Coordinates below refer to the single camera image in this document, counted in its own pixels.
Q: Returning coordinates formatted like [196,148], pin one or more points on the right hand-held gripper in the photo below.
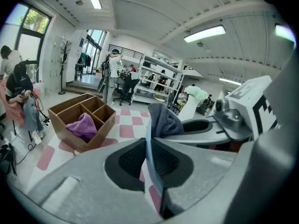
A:
[254,106]

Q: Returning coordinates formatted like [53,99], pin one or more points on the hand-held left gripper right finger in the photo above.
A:
[205,195]

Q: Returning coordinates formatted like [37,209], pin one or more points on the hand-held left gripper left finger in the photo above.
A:
[93,195]

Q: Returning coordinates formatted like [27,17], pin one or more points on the dark blue cloth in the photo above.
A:
[165,120]

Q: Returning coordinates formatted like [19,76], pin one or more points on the big blue plate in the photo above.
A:
[150,153]

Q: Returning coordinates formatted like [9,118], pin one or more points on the purple cloth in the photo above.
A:
[81,127]

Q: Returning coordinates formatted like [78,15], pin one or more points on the pale grey cloth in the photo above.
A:
[135,75]

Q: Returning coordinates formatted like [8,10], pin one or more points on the white vase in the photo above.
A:
[190,108]

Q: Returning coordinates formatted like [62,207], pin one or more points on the pale green flower bouquet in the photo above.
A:
[196,92]

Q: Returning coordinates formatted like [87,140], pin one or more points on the wooden compartment box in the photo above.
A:
[100,134]

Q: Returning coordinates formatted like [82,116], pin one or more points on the pink white checkered tablecloth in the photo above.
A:
[126,130]

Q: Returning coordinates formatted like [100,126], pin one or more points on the white shelving unit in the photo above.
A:
[163,65]

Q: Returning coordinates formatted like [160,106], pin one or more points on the black office chair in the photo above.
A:
[128,87]

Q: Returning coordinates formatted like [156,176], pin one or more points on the black backpack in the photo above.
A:
[7,157]

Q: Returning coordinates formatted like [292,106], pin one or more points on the black coat rack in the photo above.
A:
[61,93]

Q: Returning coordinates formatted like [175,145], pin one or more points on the wooden step platform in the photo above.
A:
[79,86]

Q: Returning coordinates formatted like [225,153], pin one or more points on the pink chair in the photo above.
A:
[14,113]

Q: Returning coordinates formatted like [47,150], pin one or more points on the white lockers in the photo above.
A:
[52,66]

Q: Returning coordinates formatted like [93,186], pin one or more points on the clothes rack with garments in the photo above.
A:
[83,59]

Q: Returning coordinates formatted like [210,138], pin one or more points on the black framed window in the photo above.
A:
[35,22]

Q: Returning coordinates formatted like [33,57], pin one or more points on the silver gripper camera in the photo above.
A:
[227,113]

